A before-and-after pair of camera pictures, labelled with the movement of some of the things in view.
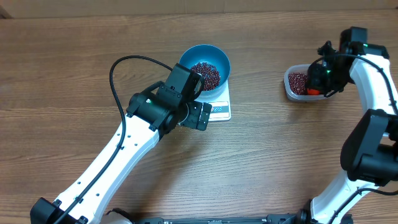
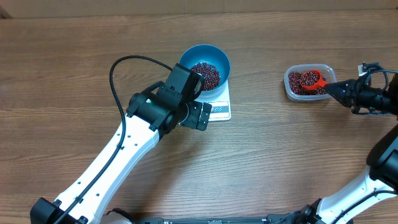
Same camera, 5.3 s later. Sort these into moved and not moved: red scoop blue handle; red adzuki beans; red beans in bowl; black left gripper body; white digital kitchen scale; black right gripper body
Moved: red scoop blue handle; black right gripper body
Not moved: black left gripper body; red beans in bowl; white digital kitchen scale; red adzuki beans
